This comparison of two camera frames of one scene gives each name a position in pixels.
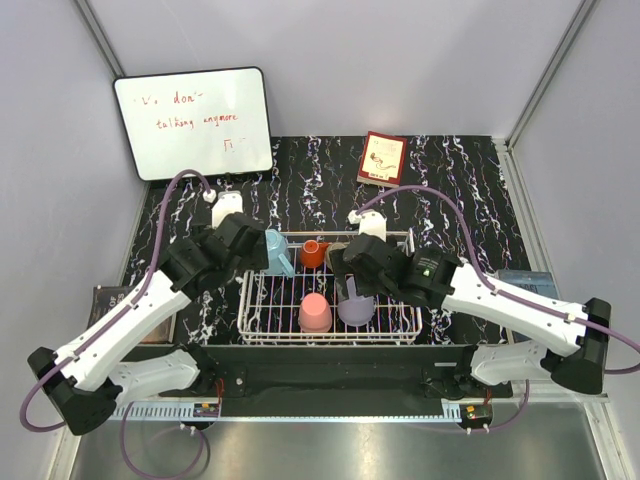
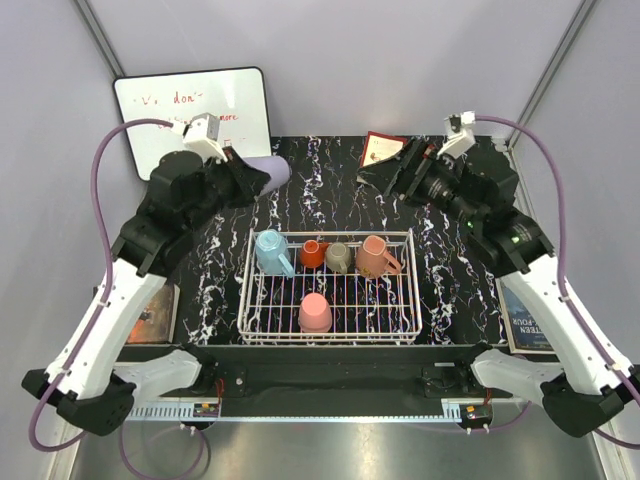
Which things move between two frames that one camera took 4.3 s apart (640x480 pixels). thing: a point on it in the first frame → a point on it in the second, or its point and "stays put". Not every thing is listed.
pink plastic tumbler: x=315 y=314 stays put
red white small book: x=382 y=159 stays put
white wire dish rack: x=297 y=300 stays put
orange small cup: x=313 y=253 stays put
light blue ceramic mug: x=276 y=245 stays put
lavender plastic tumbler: x=355 y=310 → x=275 y=166
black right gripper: x=361 y=287 → x=429 y=161
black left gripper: x=258 y=258 → x=248 y=179
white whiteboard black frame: x=210 y=120 stays put
